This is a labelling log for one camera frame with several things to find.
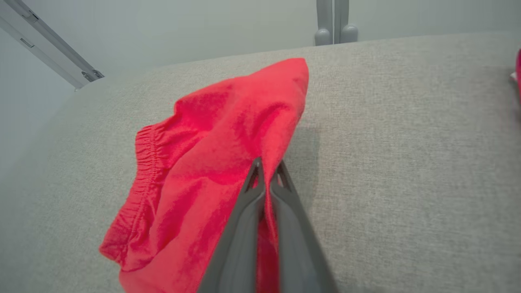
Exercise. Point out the red t-shirt white sleeves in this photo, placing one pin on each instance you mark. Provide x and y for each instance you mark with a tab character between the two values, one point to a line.
518	77

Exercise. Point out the grey metal support frame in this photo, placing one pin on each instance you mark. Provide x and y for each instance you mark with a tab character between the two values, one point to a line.
44	40

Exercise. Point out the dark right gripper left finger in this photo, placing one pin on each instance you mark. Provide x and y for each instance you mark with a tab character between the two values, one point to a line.
240	244

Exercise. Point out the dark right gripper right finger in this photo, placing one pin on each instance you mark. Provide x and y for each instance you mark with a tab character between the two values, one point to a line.
299	252

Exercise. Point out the grey partition post rounded feet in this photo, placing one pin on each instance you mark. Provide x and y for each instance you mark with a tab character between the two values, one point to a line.
325	24

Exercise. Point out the red shorts number 23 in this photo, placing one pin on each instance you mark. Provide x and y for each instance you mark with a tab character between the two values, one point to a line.
211	154

